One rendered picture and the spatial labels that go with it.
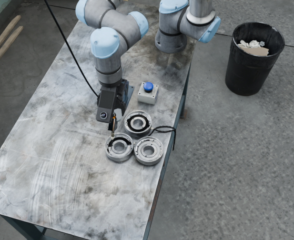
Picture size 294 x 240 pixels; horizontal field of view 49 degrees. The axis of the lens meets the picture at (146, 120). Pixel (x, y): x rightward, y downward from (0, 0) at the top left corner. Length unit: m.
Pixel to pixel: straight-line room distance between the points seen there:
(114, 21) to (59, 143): 0.53
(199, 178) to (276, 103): 0.84
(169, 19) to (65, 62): 0.50
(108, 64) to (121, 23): 0.12
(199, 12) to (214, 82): 1.27
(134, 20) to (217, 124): 1.46
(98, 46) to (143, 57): 0.66
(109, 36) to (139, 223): 0.59
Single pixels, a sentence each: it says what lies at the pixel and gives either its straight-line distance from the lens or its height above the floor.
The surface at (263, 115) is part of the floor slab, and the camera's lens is 2.41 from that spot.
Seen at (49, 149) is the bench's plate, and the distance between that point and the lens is 1.26.
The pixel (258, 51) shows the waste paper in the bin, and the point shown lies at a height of 0.35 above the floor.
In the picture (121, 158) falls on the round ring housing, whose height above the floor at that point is 0.83.
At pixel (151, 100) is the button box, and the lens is 1.30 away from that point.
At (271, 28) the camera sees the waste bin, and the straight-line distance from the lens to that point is 2.40.
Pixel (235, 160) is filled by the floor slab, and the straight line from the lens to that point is 2.16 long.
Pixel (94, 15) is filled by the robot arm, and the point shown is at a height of 1.25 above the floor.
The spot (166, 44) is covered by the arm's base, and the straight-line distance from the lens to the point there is 1.50.
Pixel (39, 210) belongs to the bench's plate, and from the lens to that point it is 1.17.
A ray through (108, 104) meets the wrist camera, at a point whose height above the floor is 1.08.
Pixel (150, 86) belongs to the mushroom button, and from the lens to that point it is 1.28.
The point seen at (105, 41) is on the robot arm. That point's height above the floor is 1.28.
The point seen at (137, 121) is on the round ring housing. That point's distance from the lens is 1.26.
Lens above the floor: 1.84
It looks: 55 degrees down
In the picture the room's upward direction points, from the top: 1 degrees counter-clockwise
